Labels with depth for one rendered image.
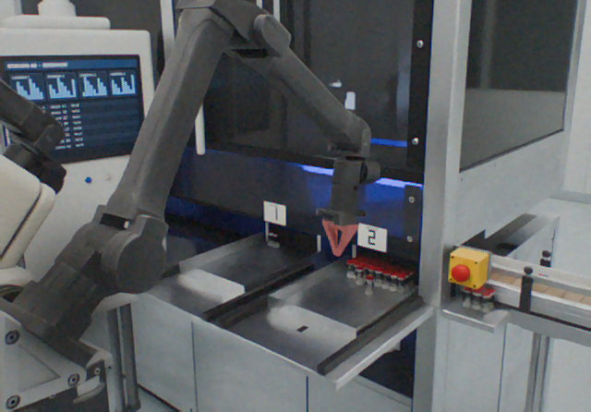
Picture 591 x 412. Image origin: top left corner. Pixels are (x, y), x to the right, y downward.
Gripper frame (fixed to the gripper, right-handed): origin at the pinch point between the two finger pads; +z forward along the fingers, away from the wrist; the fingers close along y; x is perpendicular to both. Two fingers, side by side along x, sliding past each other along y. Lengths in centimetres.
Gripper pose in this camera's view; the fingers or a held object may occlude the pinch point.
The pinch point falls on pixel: (337, 251)
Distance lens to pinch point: 117.6
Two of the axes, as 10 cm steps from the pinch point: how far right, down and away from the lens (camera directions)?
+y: 6.2, -0.4, 7.9
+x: -7.8, -1.6, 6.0
